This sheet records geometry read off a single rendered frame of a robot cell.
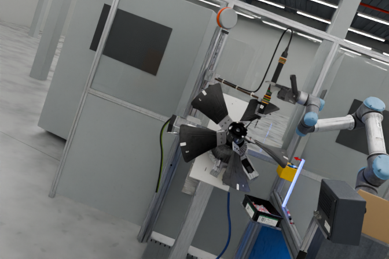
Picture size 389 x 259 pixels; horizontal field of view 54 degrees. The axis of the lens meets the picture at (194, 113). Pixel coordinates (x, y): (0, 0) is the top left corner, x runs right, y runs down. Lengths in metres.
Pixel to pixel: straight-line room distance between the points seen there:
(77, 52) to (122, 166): 1.92
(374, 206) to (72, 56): 3.65
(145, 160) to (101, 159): 0.36
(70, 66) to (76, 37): 0.34
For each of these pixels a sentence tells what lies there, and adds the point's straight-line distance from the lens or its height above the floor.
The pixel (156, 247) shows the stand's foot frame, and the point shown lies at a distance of 3.09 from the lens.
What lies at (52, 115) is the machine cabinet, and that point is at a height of 0.26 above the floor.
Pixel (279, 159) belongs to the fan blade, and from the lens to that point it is 2.32.
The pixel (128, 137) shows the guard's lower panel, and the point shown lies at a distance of 3.15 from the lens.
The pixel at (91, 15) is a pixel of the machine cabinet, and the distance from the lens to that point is 4.68.
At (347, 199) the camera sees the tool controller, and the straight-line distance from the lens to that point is 1.64.
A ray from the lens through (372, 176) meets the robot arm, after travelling 2.25.
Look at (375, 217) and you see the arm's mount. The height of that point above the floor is 1.10.
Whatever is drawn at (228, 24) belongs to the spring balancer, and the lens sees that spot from 2.88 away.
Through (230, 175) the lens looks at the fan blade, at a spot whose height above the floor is 0.99.
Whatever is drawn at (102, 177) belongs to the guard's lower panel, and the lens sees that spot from 3.29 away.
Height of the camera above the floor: 1.55
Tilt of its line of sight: 8 degrees down
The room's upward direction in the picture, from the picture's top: 21 degrees clockwise
